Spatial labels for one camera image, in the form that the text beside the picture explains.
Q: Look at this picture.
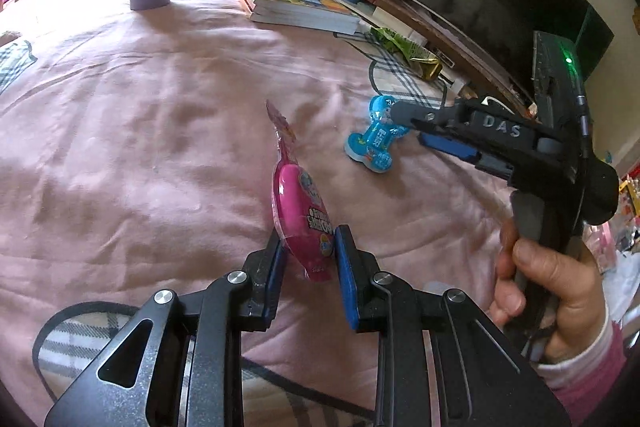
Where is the pink candy pouch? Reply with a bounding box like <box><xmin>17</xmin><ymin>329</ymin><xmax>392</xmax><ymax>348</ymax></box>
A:
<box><xmin>266</xmin><ymin>101</ymin><xmax>334</xmax><ymax>283</ymax></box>

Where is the blue toothbrush blister pack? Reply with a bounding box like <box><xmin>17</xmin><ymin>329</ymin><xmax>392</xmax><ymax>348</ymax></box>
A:
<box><xmin>345</xmin><ymin>95</ymin><xmax>410</xmax><ymax>173</ymax></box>

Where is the person's right hand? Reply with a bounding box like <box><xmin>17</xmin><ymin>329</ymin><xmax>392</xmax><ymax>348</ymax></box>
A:
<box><xmin>488</xmin><ymin>219</ymin><xmax>606</xmax><ymax>363</ymax></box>

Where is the green snack bag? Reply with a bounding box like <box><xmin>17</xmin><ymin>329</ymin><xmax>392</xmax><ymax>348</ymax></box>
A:
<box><xmin>370</xmin><ymin>27</ymin><xmax>442</xmax><ymax>81</ymax></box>

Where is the pink tablecloth with plaid patches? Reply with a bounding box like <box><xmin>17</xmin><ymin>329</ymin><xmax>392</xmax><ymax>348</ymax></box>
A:
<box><xmin>1</xmin><ymin>0</ymin><xmax>508</xmax><ymax>423</ymax></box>

